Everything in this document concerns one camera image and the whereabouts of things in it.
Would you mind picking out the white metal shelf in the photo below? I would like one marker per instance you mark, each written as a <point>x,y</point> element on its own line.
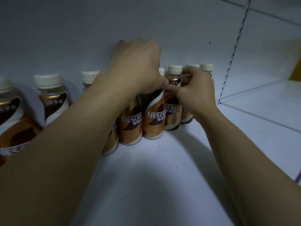
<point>152,185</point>

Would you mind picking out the person's right hand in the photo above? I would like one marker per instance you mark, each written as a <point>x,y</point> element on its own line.
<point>200,94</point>

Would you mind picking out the person's right forearm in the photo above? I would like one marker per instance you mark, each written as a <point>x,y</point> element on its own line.
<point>247,174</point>

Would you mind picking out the group of Nescafe coffee bottles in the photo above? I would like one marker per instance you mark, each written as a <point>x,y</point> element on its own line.
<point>54,103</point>

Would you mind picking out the person's left forearm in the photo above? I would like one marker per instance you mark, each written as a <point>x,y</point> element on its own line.
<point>58,162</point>

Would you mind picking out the person's left hand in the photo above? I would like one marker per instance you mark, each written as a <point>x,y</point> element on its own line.
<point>138,65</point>

